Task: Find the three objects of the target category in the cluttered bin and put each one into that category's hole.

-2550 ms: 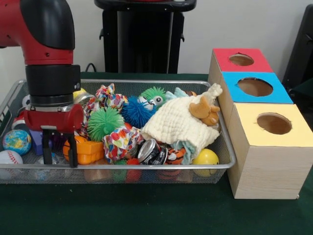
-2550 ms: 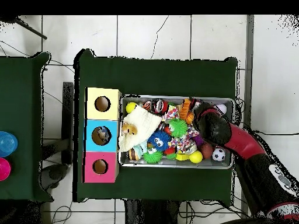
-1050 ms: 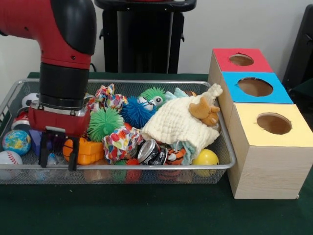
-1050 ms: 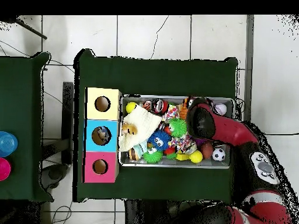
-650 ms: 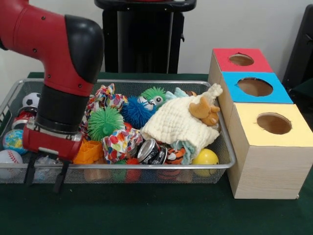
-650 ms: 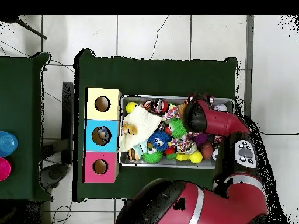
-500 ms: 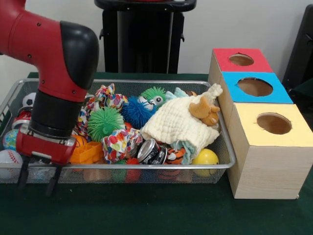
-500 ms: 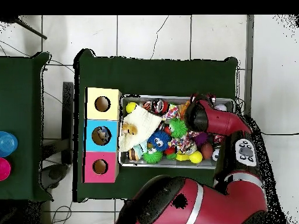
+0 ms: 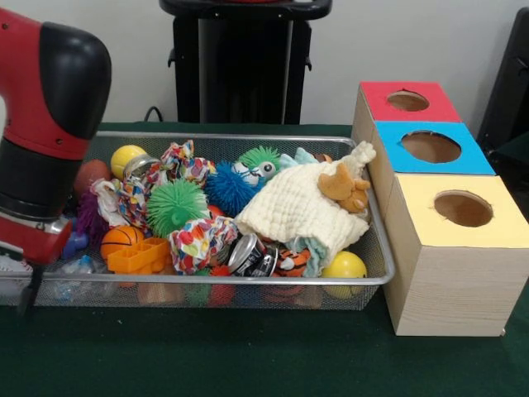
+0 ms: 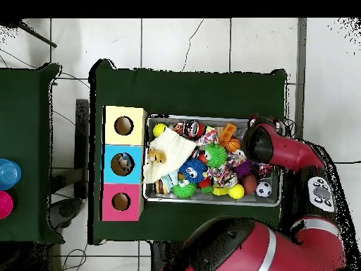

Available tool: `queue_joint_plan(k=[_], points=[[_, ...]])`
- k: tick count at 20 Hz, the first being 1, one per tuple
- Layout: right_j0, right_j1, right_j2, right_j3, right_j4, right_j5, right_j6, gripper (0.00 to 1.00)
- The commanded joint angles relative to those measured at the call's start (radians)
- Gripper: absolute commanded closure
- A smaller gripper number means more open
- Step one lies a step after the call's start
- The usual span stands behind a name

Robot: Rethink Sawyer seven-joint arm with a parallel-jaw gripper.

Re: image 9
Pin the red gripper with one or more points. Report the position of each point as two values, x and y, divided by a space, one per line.
41 244

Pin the clear plastic bottle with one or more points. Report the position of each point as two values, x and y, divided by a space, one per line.
80 265

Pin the orange toy building brick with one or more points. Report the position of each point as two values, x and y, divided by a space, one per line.
138 256

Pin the cream knitted cloth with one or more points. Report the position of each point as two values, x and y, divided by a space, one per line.
297 207

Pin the orange plush toy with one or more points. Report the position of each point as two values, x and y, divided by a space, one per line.
343 188

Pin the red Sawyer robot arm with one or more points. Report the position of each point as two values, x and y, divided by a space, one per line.
25 82

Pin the silver mesh bin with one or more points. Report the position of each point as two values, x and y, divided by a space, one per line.
382 248

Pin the wooden box with three holes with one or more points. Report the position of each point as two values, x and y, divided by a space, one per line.
454 289

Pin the small orange basketball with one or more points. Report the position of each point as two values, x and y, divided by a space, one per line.
120 240

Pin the small green spiky ball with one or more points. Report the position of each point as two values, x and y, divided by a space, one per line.
177 207

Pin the crushed black can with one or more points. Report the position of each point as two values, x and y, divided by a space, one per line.
248 256

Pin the large blue spiky ball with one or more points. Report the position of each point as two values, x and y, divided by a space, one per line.
231 186

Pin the dark green table cloth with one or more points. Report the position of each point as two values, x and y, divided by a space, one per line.
248 355

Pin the green spiky toy with eyes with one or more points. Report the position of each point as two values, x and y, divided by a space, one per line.
258 155

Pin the yellow smooth ball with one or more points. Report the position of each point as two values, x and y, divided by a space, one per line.
345 264

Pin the green covered side table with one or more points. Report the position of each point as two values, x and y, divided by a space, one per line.
516 153

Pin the black stand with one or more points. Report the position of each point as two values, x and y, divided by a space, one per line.
512 82

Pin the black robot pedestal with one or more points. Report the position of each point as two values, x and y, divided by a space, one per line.
244 62

